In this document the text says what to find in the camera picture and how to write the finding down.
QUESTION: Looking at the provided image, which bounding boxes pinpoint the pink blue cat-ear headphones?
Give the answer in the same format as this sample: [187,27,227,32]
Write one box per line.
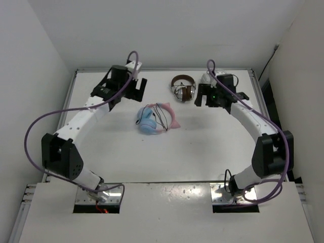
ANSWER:
[136,102,181,135]

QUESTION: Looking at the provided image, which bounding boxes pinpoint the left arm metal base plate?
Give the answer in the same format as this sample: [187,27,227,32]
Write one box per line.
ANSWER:
[75,183,125,206]

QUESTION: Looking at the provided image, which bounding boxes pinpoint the black wall cable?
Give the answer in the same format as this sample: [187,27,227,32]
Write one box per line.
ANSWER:
[259,44,280,79]

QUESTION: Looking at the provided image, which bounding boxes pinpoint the thin black headphone cable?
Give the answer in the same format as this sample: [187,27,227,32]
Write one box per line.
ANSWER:
[135,103,176,132]

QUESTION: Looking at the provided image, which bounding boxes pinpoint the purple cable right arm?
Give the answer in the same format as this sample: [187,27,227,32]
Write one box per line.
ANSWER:
[207,59,290,204]

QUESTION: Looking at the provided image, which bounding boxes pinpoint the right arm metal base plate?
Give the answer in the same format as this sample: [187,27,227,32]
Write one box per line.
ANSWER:
[210,183,259,205]

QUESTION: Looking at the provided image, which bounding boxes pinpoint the white front cover panel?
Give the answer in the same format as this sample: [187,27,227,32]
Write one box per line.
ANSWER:
[20,182,313,242]

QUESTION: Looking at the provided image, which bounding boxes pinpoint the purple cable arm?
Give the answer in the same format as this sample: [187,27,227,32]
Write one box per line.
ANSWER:
[24,51,141,198]
[207,59,290,204]

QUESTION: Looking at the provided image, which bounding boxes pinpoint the brown silver headphones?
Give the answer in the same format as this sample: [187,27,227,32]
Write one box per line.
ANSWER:
[170,74,196,102]

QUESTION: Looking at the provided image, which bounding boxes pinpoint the white grey gaming headset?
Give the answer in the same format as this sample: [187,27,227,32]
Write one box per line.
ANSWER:
[200,69,227,85]

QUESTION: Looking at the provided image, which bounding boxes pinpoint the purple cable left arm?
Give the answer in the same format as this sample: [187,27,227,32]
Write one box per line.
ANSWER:
[24,51,141,198]

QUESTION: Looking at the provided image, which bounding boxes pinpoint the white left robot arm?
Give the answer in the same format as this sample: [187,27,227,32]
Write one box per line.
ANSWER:
[42,61,147,191]

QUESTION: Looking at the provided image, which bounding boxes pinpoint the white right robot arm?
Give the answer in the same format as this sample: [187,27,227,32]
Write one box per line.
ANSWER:
[194,73,294,196]

